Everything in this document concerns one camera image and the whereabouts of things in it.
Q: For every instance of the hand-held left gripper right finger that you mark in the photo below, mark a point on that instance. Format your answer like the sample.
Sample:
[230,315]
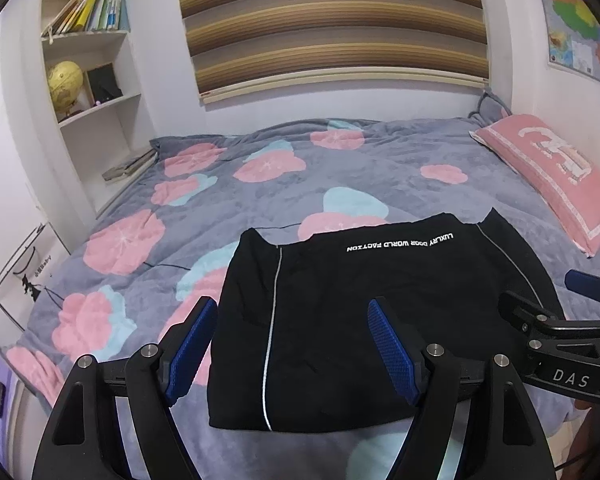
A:
[390,345]

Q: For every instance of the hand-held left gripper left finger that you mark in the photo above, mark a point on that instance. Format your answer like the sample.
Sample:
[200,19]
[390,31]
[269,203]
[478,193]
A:
[195,342]

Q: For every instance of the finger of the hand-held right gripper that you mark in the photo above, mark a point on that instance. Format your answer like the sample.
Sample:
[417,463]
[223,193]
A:
[530,317]
[592,284]

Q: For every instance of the black hooded jacket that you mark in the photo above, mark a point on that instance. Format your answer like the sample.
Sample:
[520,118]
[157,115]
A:
[330,310]

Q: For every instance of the pink pillow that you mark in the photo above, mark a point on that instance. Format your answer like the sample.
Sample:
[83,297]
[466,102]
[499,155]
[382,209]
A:
[545,170]

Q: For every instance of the grey floral blanket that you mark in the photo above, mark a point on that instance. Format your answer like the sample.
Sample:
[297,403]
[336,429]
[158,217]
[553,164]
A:
[380,170]

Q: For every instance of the white paper bag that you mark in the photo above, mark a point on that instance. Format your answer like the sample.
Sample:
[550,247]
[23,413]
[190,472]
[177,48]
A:
[30,280]

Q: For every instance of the flat stack of books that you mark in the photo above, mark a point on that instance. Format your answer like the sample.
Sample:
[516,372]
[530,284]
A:
[130,167]

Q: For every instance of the purple printed box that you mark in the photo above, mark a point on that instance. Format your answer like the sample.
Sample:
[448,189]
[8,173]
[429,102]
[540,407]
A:
[0,360]

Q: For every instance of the grey pillow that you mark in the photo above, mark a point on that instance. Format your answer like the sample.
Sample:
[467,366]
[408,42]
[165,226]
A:
[490,107]

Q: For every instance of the white bookshelf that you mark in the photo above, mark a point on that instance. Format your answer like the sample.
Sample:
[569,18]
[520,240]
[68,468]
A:
[115,130]

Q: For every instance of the yellow globe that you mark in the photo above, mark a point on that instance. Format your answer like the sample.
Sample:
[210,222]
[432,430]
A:
[65,82]

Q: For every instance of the striped window blind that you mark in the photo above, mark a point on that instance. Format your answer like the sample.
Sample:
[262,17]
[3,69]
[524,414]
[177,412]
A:
[330,25]

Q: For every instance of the row of colourful books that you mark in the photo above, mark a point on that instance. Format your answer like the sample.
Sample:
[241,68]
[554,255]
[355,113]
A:
[95,10]

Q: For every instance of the wall map poster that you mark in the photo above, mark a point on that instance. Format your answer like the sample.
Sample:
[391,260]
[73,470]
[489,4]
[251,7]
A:
[580,25]

